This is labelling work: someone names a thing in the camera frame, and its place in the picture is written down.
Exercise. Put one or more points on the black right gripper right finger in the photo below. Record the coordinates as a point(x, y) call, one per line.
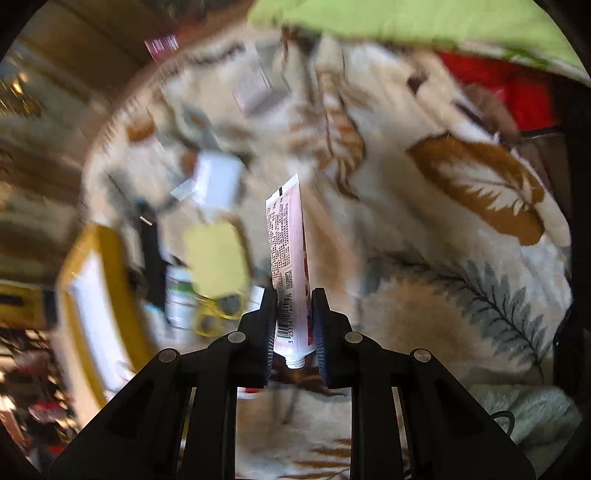
point(411, 417)

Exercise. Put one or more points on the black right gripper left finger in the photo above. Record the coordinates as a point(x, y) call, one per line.
point(176, 418)

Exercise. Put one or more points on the white bottle green label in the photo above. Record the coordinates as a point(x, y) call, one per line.
point(180, 299)

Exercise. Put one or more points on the yellow rounded plastic case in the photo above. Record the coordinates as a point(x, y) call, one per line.
point(216, 260)

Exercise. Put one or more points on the black marker pen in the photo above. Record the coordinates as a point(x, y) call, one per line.
point(154, 265)

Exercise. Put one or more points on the pink white ointment tube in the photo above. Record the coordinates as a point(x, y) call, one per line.
point(289, 273)

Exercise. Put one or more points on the white square charger box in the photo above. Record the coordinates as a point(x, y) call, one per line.
point(217, 179)

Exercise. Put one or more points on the small pink matchbox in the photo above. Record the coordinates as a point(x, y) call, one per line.
point(259, 91)

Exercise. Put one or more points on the yellow cardboard tray box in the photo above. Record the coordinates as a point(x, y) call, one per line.
point(101, 313)

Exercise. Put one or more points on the light green fluffy towel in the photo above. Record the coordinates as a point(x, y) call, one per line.
point(545, 417)

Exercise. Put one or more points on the leaf patterned beige blanket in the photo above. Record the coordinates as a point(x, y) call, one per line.
point(424, 224)

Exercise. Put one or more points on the red cloth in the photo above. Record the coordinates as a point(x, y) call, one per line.
point(526, 93)

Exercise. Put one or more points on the pink snack packet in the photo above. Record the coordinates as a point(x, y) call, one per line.
point(162, 48)

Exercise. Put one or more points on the lime green blanket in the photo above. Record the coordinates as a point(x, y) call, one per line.
point(516, 31)

